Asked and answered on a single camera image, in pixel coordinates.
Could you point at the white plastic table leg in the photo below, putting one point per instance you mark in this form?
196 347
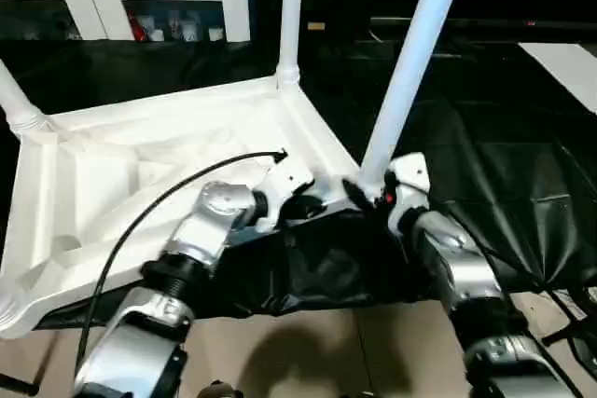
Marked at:
410 62
290 16
19 104

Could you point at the white plastic table top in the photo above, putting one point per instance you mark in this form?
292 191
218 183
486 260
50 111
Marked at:
140 146

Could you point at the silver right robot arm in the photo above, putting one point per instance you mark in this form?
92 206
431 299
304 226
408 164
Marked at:
466 286

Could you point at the black work mat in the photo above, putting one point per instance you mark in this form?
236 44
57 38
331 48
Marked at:
485 184

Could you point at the small tan tag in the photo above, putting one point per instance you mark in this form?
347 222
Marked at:
315 26

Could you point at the dark right robot foot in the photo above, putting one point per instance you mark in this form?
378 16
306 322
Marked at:
359 395

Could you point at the dark robot foot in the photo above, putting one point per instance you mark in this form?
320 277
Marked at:
359 395
216 391

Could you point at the dark left robot foot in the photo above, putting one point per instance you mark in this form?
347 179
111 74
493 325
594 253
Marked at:
216 391

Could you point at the black floor stand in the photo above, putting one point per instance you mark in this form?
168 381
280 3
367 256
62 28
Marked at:
578 323

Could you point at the red bottle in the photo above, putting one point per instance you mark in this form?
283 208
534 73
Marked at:
137 27

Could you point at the black tripod stand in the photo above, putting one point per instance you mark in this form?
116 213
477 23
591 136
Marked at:
19 383

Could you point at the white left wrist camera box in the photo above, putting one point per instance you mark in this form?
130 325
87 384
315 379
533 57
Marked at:
284 184

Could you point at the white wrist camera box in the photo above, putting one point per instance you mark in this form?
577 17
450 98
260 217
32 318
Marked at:
406 184
284 184

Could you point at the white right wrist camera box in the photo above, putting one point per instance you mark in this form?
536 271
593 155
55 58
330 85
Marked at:
406 184

